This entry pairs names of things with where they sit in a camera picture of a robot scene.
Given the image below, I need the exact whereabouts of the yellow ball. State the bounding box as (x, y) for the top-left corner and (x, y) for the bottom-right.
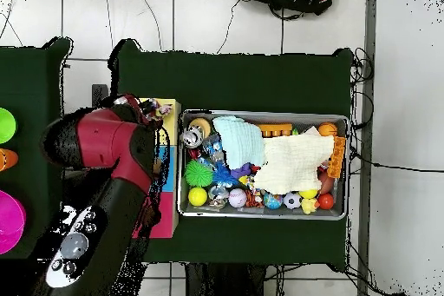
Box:
(187, 186), (209, 207)

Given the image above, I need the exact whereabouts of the orange toy basketball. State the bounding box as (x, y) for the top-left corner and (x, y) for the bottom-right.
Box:
(317, 122), (339, 137)

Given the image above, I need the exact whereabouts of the blue spiky ball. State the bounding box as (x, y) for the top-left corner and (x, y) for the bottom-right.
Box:
(212, 163), (240, 188)

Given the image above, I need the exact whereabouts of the white baseball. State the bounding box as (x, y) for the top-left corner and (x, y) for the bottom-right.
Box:
(227, 187), (249, 209)

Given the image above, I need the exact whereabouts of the mint green muslin cloth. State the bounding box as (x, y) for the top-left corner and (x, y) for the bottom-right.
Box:
(212, 115), (266, 171)

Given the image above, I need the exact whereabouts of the green spiky ball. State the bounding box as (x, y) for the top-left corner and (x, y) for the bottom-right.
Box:
(183, 159), (215, 188)

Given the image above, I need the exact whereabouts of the orange plastic cup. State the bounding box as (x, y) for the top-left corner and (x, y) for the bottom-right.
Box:
(0, 148), (20, 173)

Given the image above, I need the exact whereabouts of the black power cable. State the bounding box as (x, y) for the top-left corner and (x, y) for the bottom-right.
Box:
(349, 146), (444, 174)

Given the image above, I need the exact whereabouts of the magenta plastic bowl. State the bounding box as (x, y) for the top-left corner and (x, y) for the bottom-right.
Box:
(0, 189), (28, 256)

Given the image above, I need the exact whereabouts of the orange plastic grid tray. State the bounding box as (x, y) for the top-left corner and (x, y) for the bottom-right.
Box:
(326, 135), (347, 180)

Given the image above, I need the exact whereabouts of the orange plastic toy block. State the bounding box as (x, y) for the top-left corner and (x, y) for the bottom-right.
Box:
(258, 122), (294, 138)

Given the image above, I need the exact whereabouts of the dark green table cloth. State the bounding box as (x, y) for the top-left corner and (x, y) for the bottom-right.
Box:
(108, 37), (356, 270)

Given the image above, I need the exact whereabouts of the wooden three-hole box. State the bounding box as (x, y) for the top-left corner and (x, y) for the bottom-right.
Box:
(133, 96), (182, 240)

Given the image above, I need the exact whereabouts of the green-clothed side table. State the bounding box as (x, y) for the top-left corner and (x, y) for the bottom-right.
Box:
(0, 36), (82, 264)

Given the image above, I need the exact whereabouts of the cream muslin cloth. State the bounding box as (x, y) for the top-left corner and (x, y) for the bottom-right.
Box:
(253, 133), (336, 195)

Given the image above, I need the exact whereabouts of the crushed drink can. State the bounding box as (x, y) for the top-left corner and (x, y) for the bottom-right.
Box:
(180, 124), (205, 149)

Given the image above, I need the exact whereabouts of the silver mesh bin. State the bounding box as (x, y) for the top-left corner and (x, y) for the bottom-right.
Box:
(176, 108), (350, 221)

